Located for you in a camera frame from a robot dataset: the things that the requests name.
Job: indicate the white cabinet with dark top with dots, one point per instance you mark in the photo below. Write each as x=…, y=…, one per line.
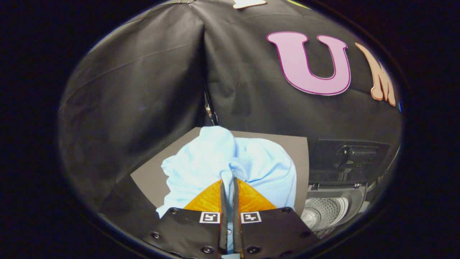
x=151, y=176

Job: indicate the black stand pole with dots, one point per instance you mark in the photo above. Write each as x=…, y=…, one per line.
x=211, y=109

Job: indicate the grey washing machine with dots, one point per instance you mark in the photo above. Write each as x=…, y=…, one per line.
x=330, y=210

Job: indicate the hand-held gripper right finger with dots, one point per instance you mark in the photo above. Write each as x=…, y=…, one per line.
x=273, y=230

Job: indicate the light blue shirt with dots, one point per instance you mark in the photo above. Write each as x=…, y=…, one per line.
x=215, y=158

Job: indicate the dark washing machine lid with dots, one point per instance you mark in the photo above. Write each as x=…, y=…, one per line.
x=345, y=158

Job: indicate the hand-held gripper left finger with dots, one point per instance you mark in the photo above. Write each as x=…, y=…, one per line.
x=187, y=230

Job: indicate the black backdrop cloth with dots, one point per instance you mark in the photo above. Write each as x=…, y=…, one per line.
x=143, y=90

